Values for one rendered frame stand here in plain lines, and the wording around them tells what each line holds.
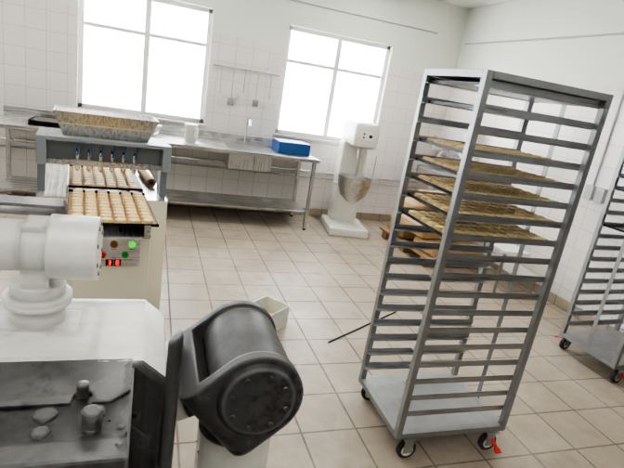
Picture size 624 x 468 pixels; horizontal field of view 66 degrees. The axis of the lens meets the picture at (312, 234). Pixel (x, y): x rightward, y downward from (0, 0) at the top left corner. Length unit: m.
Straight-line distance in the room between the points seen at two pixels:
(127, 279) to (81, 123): 1.00
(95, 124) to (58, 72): 3.11
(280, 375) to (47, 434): 0.21
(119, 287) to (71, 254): 2.04
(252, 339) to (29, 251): 0.23
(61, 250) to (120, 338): 0.11
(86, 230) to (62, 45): 5.65
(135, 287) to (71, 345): 2.03
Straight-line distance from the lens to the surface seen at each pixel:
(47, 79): 6.17
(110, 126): 3.07
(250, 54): 6.17
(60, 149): 3.13
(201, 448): 0.63
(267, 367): 0.50
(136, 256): 2.46
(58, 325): 0.57
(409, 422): 2.61
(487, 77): 2.03
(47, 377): 0.49
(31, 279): 0.55
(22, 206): 0.56
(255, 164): 5.64
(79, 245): 0.51
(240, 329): 0.55
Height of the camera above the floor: 1.64
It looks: 16 degrees down
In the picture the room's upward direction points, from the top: 9 degrees clockwise
